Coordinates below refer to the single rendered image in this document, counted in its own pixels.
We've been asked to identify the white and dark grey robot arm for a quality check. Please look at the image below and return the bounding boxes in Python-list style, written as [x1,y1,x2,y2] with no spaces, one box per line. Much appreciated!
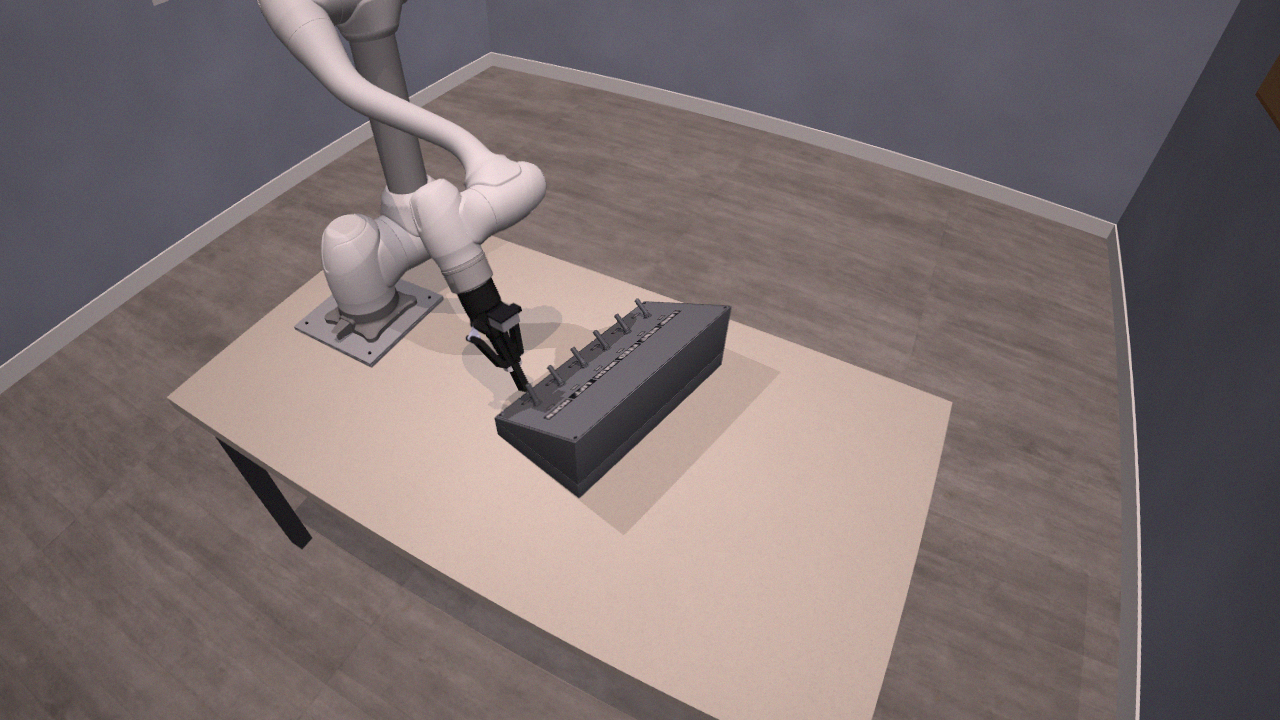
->
[257,0,547,343]

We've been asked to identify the dark grey control console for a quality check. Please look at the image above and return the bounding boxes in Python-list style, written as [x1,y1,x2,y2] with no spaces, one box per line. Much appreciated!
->
[494,299,732,498]

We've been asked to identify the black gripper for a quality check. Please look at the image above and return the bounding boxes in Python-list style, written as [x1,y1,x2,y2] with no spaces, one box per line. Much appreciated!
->
[457,278,529,392]

